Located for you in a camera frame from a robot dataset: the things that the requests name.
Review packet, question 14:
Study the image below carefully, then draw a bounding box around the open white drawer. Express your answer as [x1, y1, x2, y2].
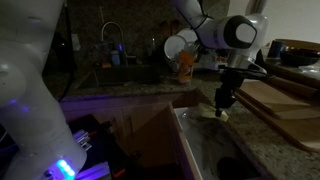
[169, 105, 268, 180]

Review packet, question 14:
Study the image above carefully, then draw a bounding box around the metal sink basin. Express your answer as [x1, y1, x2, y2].
[77, 64, 162, 90]

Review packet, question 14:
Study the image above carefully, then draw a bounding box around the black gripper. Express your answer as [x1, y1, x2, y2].
[214, 70, 247, 118]

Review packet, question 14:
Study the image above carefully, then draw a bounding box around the dark bowl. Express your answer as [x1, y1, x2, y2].
[279, 46, 320, 67]

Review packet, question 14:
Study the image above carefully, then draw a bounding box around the white soap bottle blue label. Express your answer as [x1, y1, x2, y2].
[110, 49, 122, 66]

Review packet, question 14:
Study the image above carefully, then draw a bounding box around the yellow sponge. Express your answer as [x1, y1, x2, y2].
[194, 102, 230, 123]

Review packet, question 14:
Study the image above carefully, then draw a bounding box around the large wooden cutting board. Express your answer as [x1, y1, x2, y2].
[232, 92, 320, 153]

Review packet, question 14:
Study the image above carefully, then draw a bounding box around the small light wooden cutting board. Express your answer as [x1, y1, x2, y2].
[237, 79, 320, 121]

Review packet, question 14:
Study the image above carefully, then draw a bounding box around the wooden base cabinet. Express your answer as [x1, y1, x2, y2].
[60, 94, 188, 169]

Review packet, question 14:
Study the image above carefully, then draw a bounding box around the black robot cart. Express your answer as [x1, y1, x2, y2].
[65, 114, 135, 180]

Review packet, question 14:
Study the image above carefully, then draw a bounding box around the white plate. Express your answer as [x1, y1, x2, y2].
[163, 27, 199, 73]

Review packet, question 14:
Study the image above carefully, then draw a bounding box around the wooden rolling pin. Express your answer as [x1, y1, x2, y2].
[266, 74, 320, 101]

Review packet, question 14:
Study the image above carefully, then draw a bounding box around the white wall outlet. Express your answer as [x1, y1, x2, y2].
[70, 33, 82, 52]

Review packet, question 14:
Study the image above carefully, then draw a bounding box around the curved metal faucet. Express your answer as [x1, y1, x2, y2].
[100, 21, 128, 65]

